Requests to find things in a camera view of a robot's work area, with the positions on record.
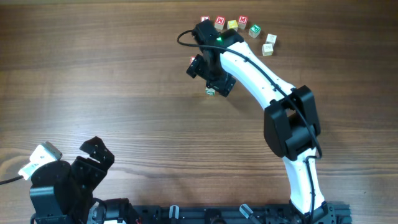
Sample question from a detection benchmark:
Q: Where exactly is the yellow top block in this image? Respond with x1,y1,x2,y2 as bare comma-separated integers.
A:
227,20,239,31

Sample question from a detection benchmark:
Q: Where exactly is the green sided white block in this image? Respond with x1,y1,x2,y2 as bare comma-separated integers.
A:
205,88,216,96

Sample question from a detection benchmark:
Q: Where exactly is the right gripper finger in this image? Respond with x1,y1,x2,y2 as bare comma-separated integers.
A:
206,73,236,97
187,55,206,78

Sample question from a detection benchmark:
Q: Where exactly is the right camera cable black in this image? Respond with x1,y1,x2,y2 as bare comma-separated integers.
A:
176,29,323,218

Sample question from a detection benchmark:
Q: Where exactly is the green letter block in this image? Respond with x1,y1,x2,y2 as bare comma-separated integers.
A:
249,24,261,39

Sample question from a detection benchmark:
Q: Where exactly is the red M block right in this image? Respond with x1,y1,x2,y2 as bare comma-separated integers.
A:
237,15,248,29

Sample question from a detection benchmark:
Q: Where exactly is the camera cable black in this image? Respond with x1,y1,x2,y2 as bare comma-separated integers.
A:
0,175,24,185
176,29,323,218

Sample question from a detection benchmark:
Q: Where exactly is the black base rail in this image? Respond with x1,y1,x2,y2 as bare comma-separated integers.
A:
93,203,354,224

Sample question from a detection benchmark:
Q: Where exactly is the yellow sided block right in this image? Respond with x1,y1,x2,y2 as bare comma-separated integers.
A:
262,43,274,56

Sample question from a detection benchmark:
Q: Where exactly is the red A block top-left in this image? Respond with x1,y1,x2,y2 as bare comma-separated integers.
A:
200,16,210,22

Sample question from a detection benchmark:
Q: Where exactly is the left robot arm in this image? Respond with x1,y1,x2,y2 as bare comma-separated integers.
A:
29,136,142,223

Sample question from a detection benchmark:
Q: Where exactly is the plain block far right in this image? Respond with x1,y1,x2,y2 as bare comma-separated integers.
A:
266,34,277,46

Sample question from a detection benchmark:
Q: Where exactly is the left camera cable black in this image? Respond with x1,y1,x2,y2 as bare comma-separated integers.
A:
0,175,24,185

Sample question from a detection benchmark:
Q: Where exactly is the red M block tilted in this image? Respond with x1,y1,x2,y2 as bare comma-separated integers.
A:
214,16,225,30

